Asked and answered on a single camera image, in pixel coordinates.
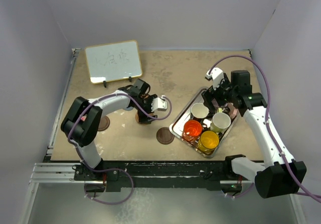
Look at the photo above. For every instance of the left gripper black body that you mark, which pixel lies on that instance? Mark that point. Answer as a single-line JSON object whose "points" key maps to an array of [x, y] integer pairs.
{"points": [[146, 103]]}

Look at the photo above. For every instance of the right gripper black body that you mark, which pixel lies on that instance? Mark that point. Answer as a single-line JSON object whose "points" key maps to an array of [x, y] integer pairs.
{"points": [[223, 94]]}

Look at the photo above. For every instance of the light wooden coaster bottom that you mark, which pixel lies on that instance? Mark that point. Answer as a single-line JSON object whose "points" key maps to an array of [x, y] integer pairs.
{"points": [[137, 118]]}

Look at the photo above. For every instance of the dark mug white interior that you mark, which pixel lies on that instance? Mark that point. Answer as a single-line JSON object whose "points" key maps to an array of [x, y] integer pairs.
{"points": [[199, 111]]}

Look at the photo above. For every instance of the dark wooden coaster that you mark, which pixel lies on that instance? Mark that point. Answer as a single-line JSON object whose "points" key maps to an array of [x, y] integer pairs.
{"points": [[104, 123], [164, 136]]}

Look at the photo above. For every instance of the pink mug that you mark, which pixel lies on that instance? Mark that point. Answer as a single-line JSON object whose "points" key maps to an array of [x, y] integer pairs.
{"points": [[232, 111]]}

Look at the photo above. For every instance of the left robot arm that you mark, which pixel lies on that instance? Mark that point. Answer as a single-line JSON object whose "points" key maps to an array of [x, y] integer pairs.
{"points": [[81, 123]]}

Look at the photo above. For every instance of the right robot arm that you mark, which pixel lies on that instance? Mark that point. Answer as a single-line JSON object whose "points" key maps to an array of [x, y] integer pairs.
{"points": [[280, 174]]}

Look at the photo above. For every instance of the orange glass cup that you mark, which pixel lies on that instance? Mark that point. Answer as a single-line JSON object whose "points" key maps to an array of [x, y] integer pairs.
{"points": [[191, 131]]}

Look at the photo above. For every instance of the yellow glass cup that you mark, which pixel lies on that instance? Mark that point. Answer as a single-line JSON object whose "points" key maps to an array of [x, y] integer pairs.
{"points": [[208, 142]]}

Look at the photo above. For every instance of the pale yellow mug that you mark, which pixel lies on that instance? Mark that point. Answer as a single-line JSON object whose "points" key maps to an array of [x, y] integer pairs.
{"points": [[220, 122]]}

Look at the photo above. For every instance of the white board with stand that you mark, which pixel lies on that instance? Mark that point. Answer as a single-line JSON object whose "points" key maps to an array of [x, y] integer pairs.
{"points": [[113, 62]]}

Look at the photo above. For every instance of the steel tray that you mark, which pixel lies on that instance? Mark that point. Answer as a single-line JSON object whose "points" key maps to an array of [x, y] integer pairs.
{"points": [[177, 126]]}

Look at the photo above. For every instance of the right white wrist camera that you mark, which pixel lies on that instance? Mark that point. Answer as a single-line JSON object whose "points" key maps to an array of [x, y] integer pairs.
{"points": [[215, 75]]}

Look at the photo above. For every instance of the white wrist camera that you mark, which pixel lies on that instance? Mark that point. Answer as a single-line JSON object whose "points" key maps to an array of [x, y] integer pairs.
{"points": [[215, 75], [159, 104]]}

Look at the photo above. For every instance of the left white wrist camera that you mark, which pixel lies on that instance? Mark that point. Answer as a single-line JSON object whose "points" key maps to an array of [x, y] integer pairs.
{"points": [[159, 104]]}

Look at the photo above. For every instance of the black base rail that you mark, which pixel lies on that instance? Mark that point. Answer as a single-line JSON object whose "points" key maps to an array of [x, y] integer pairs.
{"points": [[112, 176]]}

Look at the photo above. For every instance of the aluminium frame rail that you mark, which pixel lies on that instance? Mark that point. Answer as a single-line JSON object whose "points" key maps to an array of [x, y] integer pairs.
{"points": [[53, 173]]}

